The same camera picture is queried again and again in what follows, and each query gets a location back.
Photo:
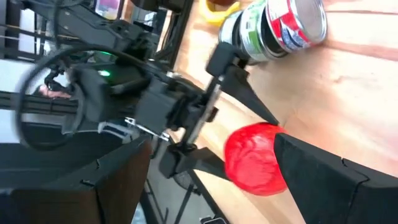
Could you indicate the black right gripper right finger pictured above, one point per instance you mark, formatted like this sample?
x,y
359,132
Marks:
x,y
326,186

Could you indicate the lit monitor screen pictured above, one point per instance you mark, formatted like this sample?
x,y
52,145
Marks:
x,y
107,7

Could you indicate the tin can with red label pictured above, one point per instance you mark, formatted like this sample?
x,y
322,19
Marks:
x,y
292,25

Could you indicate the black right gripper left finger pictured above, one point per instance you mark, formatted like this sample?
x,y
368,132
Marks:
x,y
93,186

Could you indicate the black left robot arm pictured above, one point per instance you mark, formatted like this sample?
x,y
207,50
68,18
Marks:
x,y
93,28

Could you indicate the bright red round toy fruit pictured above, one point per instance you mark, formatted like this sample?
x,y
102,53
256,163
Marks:
x,y
252,158

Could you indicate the yellow toy banana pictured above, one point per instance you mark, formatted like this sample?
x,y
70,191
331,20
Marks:
x,y
214,17

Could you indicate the tin can with green label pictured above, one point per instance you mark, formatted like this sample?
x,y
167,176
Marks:
x,y
252,34

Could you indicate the dark red toy apple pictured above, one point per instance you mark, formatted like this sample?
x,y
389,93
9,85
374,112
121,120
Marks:
x,y
222,2

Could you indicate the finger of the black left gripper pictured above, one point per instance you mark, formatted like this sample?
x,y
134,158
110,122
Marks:
x,y
192,161
239,84

